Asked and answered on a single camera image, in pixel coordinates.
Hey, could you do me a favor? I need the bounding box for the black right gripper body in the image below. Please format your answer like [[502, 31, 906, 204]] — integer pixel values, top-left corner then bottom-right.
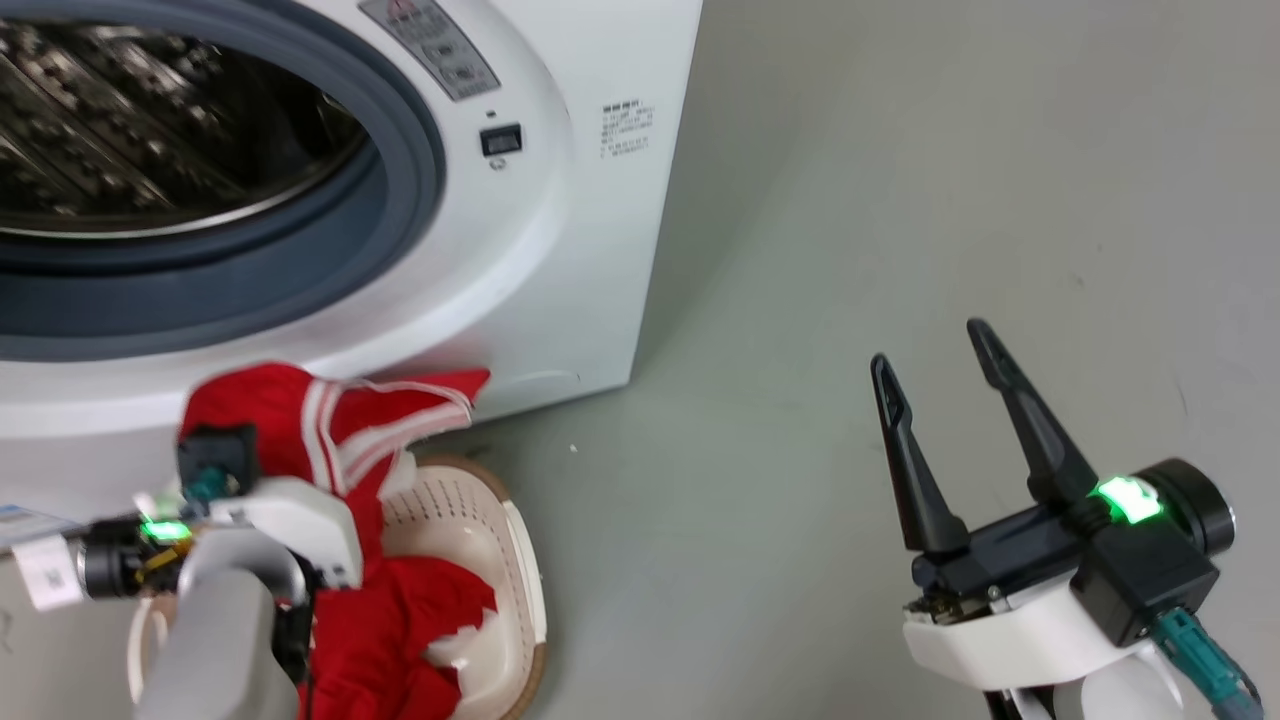
[[908, 458, 1237, 606]]

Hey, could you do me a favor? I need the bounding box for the cream perforated laundry basket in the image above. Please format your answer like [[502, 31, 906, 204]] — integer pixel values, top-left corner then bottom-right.
[[125, 455, 549, 720]]

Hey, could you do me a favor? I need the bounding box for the blue energy label sticker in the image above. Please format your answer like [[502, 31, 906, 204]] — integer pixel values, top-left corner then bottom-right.
[[0, 503, 76, 551]]

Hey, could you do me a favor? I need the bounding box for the teal right camera connector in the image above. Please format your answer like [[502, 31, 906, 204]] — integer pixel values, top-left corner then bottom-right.
[[1150, 605, 1266, 720]]

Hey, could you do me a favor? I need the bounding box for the grey rubber door gasket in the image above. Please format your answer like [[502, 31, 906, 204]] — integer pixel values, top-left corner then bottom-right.
[[0, 0, 448, 363]]

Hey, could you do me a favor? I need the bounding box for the grey warning sticker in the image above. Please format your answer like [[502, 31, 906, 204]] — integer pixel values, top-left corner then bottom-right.
[[358, 0, 501, 103]]

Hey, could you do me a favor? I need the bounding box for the white cable tag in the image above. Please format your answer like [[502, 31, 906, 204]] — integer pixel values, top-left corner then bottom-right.
[[12, 533, 83, 613]]

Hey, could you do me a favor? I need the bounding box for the white front-load washing machine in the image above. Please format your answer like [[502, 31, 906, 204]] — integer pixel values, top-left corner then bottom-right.
[[0, 0, 704, 521]]

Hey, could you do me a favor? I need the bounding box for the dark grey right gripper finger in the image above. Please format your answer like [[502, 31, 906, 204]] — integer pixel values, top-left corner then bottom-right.
[[868, 353, 971, 557], [965, 318, 1101, 511]]

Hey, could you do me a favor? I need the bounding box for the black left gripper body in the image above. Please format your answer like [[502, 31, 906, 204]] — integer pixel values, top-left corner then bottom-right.
[[78, 512, 196, 601]]

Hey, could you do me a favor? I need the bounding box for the red garment with white stripes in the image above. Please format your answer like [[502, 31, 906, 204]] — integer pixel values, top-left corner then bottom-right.
[[178, 362, 498, 720]]

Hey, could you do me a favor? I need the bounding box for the stainless steel washing machine drum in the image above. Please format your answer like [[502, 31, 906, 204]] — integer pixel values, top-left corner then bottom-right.
[[0, 18, 373, 239]]

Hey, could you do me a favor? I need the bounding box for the small printed text sticker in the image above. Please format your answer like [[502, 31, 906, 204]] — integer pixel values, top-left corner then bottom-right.
[[598, 100, 656, 161]]

